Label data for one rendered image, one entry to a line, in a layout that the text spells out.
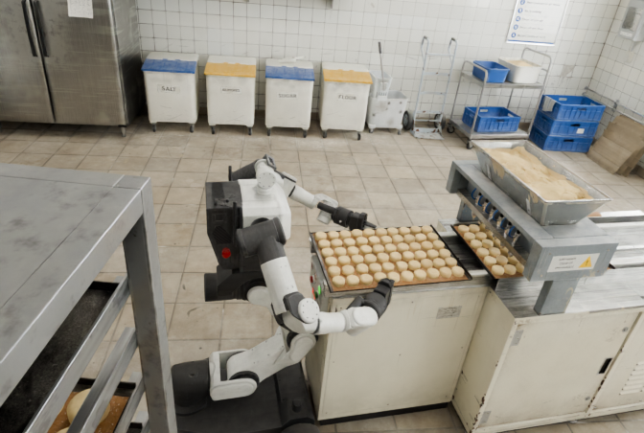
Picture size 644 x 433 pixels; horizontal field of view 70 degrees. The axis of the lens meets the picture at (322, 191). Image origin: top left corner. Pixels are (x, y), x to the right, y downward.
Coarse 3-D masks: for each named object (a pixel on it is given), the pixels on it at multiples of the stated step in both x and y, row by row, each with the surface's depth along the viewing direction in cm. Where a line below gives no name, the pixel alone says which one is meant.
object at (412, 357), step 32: (448, 288) 192; (480, 288) 196; (384, 320) 193; (416, 320) 197; (448, 320) 201; (320, 352) 205; (352, 352) 198; (384, 352) 203; (416, 352) 207; (448, 352) 212; (320, 384) 208; (352, 384) 209; (384, 384) 214; (416, 384) 219; (448, 384) 225; (320, 416) 216; (352, 416) 226; (384, 416) 231
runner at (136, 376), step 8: (136, 376) 67; (136, 384) 66; (136, 392) 63; (136, 400) 63; (128, 408) 60; (136, 408) 63; (128, 416) 61; (120, 424) 58; (128, 424) 61; (120, 432) 58
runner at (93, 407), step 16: (128, 336) 62; (112, 352) 60; (128, 352) 58; (112, 368) 55; (96, 384) 56; (112, 384) 54; (96, 400) 51; (80, 416) 52; (96, 416) 51; (80, 432) 48
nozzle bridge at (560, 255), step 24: (456, 168) 221; (456, 192) 228; (480, 192) 201; (456, 216) 243; (480, 216) 208; (504, 216) 199; (528, 216) 182; (504, 240) 191; (528, 240) 184; (552, 240) 168; (576, 240) 169; (600, 240) 171; (528, 264) 171; (552, 264) 169; (576, 264) 172; (600, 264) 175; (552, 288) 176; (552, 312) 183
